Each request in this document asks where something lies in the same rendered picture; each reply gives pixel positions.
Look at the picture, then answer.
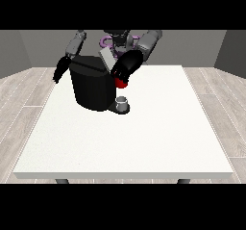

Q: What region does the small grey cup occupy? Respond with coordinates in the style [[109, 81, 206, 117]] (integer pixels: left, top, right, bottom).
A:
[[115, 95, 130, 112]]

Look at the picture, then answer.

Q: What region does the pale grey machine lid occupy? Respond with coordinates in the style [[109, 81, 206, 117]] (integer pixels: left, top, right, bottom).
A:
[[97, 46, 118, 72]]

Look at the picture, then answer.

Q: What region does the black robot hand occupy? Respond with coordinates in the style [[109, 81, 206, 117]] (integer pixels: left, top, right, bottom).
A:
[[110, 49, 145, 84], [52, 54, 73, 85]]

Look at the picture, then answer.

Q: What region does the black coffee machine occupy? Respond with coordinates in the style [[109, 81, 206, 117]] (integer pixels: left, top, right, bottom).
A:
[[68, 55, 131, 115]]

